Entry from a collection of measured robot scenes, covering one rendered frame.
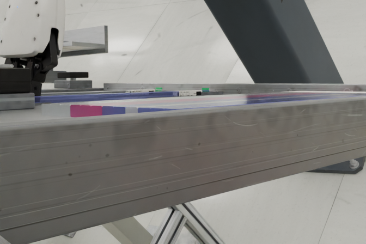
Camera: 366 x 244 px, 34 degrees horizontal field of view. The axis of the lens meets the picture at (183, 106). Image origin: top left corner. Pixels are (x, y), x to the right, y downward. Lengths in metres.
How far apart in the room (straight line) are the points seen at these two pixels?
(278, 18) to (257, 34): 0.07
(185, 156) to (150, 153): 0.03
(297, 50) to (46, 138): 1.23
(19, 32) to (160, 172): 0.55
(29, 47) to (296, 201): 1.10
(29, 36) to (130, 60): 1.88
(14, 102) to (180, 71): 1.83
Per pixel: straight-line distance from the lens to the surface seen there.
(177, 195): 0.40
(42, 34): 0.87
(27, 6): 0.90
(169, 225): 1.49
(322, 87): 0.95
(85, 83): 1.23
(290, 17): 1.49
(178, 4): 2.89
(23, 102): 0.68
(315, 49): 1.60
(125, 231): 1.68
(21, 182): 0.31
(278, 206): 1.79
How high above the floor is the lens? 1.36
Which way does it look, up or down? 36 degrees down
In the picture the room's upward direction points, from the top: 37 degrees counter-clockwise
